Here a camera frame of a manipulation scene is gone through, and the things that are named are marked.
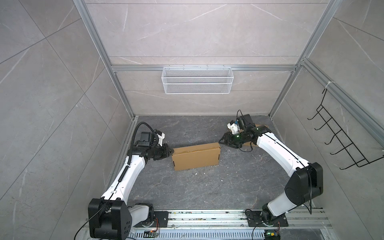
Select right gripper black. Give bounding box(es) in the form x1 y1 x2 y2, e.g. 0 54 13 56
218 131 247 148

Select brown cardboard box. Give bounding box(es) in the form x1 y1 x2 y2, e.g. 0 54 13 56
235 125 271 148
172 143 221 171

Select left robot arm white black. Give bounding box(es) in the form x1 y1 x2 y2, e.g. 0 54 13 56
88 130 174 240

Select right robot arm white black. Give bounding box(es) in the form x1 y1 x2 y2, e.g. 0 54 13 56
219 114 324 226

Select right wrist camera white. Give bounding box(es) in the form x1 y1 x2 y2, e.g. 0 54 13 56
227 121 240 135

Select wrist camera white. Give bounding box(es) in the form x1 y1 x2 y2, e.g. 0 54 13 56
155 130 165 147
227 121 240 135

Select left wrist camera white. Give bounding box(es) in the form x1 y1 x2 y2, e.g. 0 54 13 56
155 130 165 147

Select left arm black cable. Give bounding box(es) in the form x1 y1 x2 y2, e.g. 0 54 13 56
73 121 157 240

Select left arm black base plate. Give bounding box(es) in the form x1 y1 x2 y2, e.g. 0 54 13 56
142 211 169 228

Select white wire mesh basket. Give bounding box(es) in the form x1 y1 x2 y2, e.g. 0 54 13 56
162 67 234 95

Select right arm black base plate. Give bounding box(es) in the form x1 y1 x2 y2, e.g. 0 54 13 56
244 210 289 227

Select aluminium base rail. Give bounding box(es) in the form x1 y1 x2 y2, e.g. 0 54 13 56
129 209 338 240

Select black wire hook rack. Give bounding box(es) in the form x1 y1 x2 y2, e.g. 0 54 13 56
307 89 384 170

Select aluminium frame profiles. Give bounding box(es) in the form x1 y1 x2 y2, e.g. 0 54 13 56
74 1 384 145

